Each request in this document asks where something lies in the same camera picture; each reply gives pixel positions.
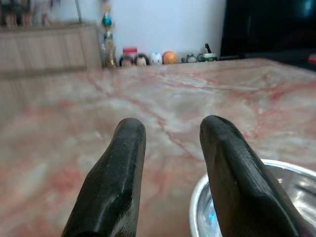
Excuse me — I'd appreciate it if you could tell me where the black television cabinet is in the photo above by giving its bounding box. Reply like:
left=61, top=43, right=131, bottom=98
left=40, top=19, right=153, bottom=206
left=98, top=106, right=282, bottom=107
left=246, top=57, right=316, bottom=73

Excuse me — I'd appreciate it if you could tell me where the green and white mug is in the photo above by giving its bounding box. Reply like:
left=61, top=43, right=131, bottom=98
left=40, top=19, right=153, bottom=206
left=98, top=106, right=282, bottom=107
left=197, top=52, right=218, bottom=62

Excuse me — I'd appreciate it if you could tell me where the stainless steel bowl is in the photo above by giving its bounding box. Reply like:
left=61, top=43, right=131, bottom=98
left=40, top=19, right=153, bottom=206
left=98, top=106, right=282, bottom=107
left=189, top=159, right=316, bottom=237

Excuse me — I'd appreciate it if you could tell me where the grey totoro figurine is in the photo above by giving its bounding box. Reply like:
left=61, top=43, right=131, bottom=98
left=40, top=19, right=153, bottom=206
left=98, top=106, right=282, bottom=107
left=181, top=53, right=199, bottom=64

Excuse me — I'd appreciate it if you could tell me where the white round toy ball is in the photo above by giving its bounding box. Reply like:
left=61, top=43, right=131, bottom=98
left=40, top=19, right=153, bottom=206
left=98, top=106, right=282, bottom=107
left=150, top=51, right=163, bottom=65

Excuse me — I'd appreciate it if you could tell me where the dark-haired doll head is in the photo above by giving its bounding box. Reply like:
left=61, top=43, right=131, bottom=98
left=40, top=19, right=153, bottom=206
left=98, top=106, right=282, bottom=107
left=134, top=53, right=151, bottom=67

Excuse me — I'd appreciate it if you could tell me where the light wooden cabinet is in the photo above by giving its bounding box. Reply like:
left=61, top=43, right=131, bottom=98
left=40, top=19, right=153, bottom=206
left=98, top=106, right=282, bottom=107
left=0, top=23, right=103, bottom=73

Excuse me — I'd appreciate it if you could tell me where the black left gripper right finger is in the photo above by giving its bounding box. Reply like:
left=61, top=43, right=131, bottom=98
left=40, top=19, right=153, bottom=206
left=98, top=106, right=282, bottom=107
left=199, top=115, right=308, bottom=237

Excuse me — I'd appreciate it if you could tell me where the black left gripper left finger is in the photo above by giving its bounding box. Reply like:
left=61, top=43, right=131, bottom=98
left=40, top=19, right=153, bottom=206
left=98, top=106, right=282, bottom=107
left=61, top=118, right=147, bottom=237

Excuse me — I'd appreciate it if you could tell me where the gold and blue trophy figurine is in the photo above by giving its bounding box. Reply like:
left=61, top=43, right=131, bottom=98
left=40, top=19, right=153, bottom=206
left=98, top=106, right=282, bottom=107
left=101, top=0, right=117, bottom=68

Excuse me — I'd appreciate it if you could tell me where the red-lidded jar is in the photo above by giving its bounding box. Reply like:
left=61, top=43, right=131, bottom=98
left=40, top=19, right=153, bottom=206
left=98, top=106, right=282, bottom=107
left=122, top=47, right=138, bottom=60

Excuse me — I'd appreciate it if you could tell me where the orange round toy ball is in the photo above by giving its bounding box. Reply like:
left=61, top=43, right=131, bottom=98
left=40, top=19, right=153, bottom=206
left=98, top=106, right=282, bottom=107
left=162, top=50, right=178, bottom=65

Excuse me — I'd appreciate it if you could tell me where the black television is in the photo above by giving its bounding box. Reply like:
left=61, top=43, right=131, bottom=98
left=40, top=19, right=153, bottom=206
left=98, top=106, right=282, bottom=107
left=219, top=0, right=316, bottom=60

